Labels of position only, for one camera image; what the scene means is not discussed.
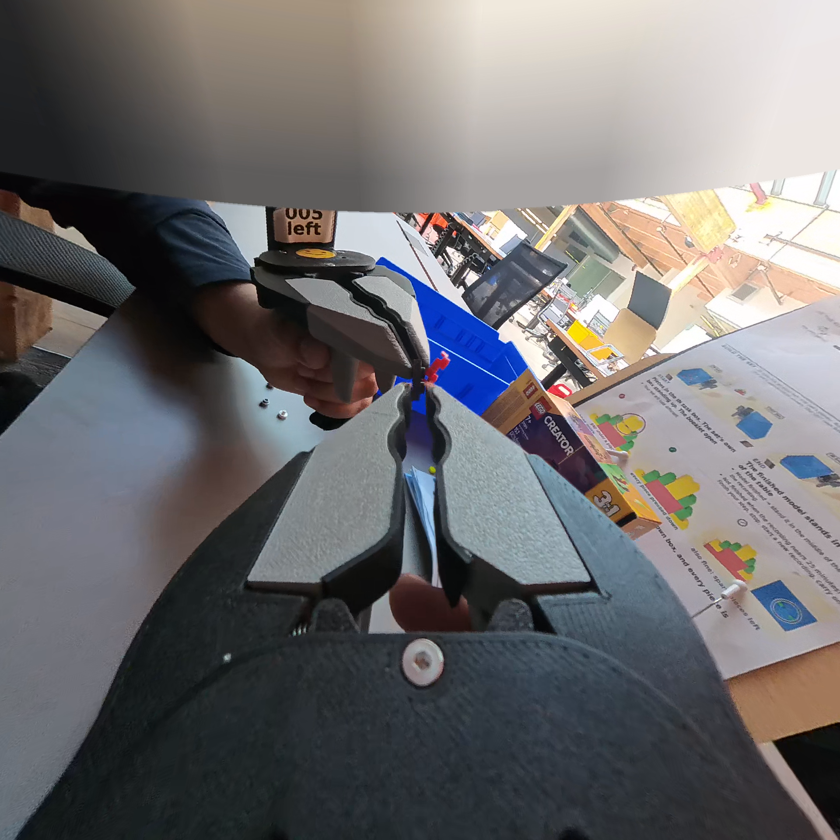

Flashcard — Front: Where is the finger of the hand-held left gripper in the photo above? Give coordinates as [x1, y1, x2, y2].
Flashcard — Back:
[353, 274, 431, 379]
[285, 277, 409, 395]

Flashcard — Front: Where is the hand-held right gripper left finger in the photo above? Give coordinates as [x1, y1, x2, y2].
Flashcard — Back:
[245, 382, 410, 616]

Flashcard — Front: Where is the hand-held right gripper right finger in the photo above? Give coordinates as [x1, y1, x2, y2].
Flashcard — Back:
[425, 386, 593, 629]

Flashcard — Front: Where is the lego instruction booklet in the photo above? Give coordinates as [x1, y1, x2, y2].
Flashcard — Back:
[403, 466, 442, 588]

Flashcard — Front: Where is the purple yellow lego set box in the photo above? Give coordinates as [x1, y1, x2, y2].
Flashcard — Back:
[482, 369, 662, 540]

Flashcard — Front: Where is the person's left hand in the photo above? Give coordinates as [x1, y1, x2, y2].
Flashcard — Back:
[252, 308, 382, 421]

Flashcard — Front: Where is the person's right hand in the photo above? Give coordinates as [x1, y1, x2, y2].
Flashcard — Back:
[388, 574, 473, 632]

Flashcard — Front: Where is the black framed workbench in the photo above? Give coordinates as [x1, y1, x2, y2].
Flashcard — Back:
[420, 213, 500, 290]

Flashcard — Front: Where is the black mesh office chair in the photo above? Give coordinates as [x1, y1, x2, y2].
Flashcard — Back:
[462, 241, 568, 329]

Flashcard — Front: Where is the yellow storage bin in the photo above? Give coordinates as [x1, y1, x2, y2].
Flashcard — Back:
[566, 320, 618, 361]

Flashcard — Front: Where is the tan office chair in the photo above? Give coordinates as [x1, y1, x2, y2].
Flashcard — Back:
[604, 270, 673, 362]

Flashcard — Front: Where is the grey mesh chair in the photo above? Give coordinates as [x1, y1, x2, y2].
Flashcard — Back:
[0, 210, 135, 316]

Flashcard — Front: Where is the printed instruction sheet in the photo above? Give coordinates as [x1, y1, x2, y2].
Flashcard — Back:
[574, 297, 840, 680]

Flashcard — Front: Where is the brown cardboard box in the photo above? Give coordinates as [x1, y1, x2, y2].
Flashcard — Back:
[0, 190, 53, 362]

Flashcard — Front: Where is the white pin with wire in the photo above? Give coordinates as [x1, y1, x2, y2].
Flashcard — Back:
[690, 579, 749, 619]

